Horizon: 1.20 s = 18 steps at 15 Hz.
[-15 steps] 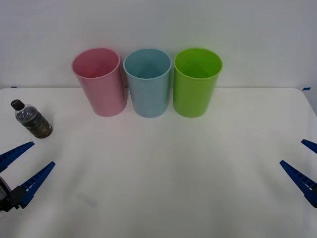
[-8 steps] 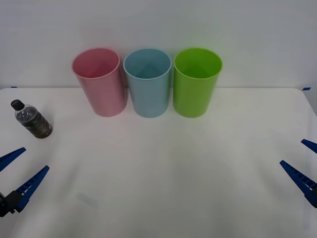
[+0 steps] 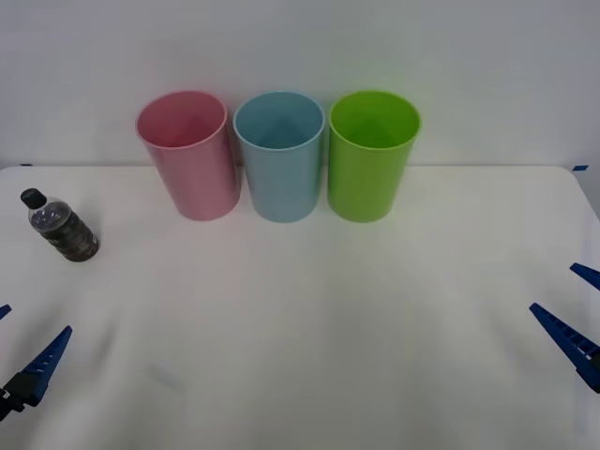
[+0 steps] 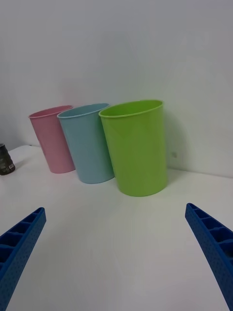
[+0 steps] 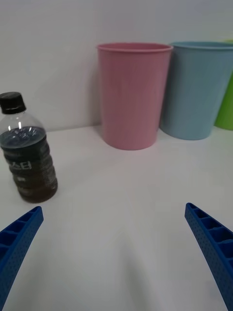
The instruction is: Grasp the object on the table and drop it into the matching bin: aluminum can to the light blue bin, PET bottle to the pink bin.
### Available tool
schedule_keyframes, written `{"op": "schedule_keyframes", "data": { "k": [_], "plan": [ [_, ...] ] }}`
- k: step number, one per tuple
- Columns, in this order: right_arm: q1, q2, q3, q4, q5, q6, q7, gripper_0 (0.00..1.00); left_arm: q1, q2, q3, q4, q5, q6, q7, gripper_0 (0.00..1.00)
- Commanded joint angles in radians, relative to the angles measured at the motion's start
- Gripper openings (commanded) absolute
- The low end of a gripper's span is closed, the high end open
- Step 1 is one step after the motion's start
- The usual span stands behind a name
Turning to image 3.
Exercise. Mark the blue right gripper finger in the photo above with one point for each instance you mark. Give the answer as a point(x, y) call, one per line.
point(588, 276)
point(569, 342)

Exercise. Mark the pale blue plastic bin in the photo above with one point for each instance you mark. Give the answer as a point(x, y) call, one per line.
point(283, 187)

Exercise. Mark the green plastic bin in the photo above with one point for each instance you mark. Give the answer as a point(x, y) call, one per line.
point(363, 187)

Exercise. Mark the pink plastic bin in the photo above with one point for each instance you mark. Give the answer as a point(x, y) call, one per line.
point(201, 183)

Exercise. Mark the dark plastic bottle black cap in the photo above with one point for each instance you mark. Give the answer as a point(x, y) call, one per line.
point(65, 229)

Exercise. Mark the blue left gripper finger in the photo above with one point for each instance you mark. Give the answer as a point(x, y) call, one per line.
point(4, 311)
point(44, 368)

